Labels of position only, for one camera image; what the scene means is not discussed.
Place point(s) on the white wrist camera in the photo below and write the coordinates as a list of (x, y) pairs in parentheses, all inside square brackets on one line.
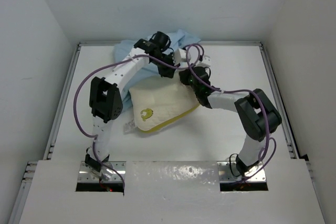
[(179, 56), (205, 62)]

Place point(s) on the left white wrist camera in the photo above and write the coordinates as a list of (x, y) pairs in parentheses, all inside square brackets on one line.
[(179, 56)]

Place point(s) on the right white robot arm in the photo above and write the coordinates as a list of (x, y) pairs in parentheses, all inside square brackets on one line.
[(256, 112)]

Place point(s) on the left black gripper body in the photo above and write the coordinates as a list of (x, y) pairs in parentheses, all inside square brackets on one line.
[(164, 70)]

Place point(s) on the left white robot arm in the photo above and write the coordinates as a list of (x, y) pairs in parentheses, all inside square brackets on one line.
[(107, 93)]

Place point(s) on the aluminium table frame rail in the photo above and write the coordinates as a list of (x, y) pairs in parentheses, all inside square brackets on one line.
[(203, 135)]

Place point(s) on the cream pillow yellow edge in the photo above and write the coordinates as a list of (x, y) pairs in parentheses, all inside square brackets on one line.
[(158, 102)]

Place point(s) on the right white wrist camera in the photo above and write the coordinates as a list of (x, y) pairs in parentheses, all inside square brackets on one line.
[(205, 62)]

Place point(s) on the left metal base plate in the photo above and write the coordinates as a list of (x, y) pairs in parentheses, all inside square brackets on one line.
[(88, 175)]

